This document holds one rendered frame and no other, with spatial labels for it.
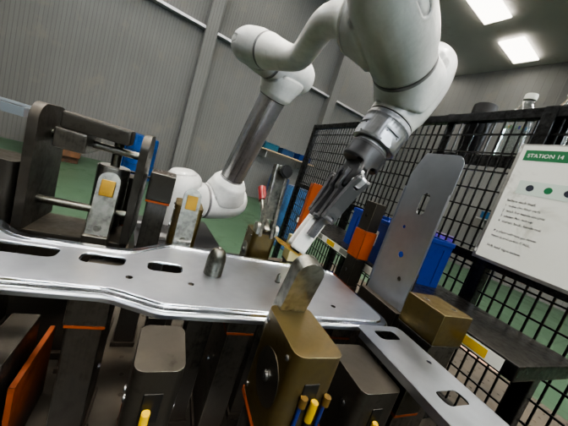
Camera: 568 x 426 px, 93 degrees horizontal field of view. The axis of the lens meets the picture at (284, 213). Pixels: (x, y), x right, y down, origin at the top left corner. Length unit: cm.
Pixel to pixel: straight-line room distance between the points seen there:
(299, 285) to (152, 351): 17
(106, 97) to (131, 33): 161
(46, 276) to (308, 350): 32
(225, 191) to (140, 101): 713
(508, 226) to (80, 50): 820
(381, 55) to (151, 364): 47
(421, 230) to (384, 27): 39
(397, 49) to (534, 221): 56
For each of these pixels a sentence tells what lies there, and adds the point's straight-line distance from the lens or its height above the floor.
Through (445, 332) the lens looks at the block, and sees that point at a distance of 58.
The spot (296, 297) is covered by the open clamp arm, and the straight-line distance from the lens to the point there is 34.
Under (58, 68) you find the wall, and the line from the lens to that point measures 831.
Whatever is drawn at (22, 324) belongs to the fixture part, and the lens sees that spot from 58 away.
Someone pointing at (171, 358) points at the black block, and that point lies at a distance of 33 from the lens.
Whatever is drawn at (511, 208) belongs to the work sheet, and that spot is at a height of 129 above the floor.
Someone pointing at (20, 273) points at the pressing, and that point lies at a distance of 44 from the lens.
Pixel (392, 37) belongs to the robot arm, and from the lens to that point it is 44.
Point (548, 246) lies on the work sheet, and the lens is 83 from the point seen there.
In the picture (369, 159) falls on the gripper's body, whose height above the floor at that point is 127.
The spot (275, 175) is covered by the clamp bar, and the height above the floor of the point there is 119.
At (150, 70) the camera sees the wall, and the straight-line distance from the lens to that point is 827.
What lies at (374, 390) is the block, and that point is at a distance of 42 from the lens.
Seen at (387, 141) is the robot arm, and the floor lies 131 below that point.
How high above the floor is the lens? 121
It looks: 9 degrees down
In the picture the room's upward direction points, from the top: 18 degrees clockwise
